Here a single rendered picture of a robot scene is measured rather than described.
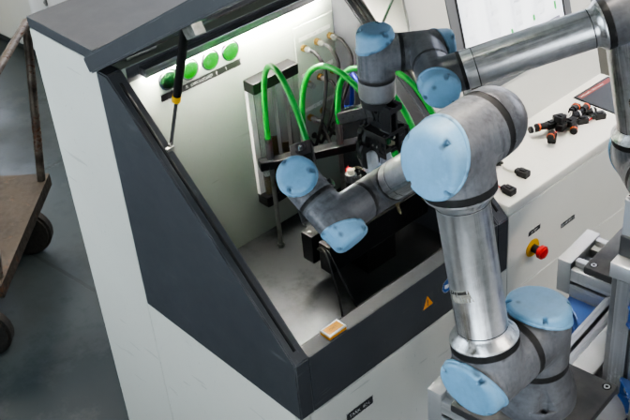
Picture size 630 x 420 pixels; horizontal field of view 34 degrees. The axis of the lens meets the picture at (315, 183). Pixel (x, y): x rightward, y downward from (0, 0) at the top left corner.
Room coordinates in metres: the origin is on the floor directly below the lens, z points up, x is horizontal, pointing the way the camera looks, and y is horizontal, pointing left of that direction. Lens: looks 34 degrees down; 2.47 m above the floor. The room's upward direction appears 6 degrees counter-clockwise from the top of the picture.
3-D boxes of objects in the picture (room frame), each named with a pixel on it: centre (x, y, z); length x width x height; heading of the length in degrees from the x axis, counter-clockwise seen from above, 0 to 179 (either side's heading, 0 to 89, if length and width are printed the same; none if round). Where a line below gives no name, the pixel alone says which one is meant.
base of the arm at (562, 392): (1.37, -0.37, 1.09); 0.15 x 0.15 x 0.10
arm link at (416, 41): (1.83, -0.24, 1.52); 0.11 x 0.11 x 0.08; 1
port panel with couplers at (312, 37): (2.37, -0.04, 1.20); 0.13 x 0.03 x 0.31; 130
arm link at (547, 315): (1.36, -0.36, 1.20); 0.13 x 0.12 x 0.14; 132
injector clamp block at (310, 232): (2.09, -0.12, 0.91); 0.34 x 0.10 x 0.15; 130
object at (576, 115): (2.37, -0.69, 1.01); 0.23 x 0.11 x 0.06; 130
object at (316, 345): (1.83, -0.18, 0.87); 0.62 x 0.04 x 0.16; 130
